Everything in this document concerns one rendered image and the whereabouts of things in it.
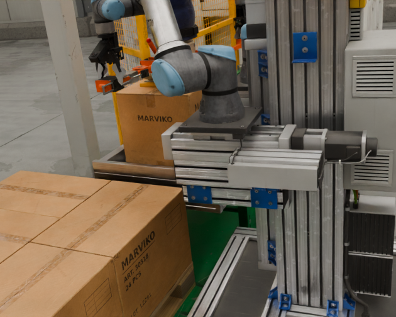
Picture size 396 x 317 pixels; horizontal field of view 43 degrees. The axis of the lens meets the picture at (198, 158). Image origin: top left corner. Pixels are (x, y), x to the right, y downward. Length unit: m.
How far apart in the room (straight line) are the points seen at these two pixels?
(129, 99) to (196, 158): 0.90
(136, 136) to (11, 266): 0.92
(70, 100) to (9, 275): 1.82
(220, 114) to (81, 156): 2.18
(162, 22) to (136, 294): 1.09
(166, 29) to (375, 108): 0.68
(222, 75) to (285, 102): 0.27
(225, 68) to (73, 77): 2.02
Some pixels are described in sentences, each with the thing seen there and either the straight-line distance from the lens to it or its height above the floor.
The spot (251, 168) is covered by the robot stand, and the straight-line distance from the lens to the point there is 1.49.
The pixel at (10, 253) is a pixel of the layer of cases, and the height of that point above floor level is 0.54.
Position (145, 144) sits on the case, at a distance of 2.53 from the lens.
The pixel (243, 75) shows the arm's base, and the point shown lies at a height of 1.07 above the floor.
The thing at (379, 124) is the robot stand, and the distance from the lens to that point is 1.67.
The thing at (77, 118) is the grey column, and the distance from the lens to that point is 3.56.
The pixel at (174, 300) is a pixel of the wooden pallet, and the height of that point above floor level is 0.02.
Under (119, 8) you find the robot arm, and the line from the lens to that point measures 1.97.
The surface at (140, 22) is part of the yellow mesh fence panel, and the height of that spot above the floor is 1.20.
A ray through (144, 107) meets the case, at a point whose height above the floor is 0.88.
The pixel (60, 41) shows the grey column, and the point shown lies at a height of 1.11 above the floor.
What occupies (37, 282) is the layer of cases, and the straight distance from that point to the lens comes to 1.88.
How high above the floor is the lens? 1.53
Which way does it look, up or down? 22 degrees down
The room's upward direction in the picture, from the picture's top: 6 degrees counter-clockwise
